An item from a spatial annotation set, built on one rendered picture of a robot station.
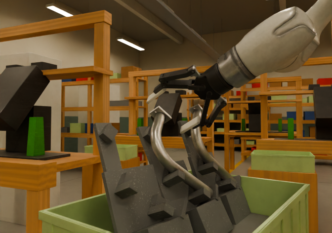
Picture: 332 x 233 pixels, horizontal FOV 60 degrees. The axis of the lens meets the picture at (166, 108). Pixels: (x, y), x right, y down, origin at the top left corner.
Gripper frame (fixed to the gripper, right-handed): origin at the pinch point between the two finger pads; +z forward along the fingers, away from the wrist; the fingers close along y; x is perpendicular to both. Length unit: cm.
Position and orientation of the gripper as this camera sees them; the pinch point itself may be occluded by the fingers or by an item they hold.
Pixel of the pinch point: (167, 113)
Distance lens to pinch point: 81.1
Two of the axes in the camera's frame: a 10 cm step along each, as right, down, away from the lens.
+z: -7.1, 4.9, 5.1
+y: -6.9, -6.4, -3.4
